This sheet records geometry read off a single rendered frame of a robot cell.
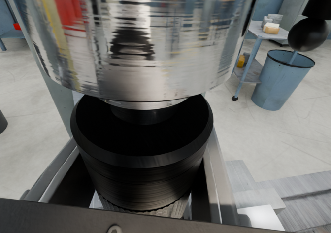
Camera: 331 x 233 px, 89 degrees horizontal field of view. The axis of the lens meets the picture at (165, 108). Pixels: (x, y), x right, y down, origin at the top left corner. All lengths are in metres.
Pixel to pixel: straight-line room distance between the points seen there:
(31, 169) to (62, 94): 1.30
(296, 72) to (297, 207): 1.86
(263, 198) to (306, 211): 0.19
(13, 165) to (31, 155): 0.13
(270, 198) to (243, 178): 0.07
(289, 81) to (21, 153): 2.71
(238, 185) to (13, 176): 1.67
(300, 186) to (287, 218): 0.10
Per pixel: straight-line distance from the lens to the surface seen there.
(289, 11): 5.27
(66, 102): 0.55
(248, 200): 0.34
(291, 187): 0.55
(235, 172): 0.41
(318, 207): 0.56
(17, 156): 1.94
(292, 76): 2.28
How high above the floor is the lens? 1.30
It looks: 39 degrees down
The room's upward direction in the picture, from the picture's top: 5 degrees clockwise
